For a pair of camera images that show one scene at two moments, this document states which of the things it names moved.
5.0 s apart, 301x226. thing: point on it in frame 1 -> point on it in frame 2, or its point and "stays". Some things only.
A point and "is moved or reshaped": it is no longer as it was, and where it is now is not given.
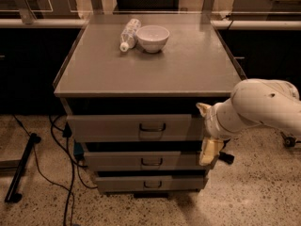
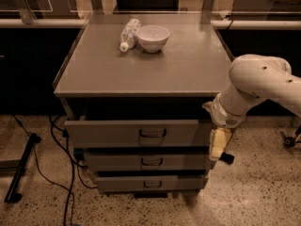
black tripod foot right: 289,140 stays
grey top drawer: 165,127 is moved or reshaped
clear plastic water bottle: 128,34 stays
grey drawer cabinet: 130,85 stays
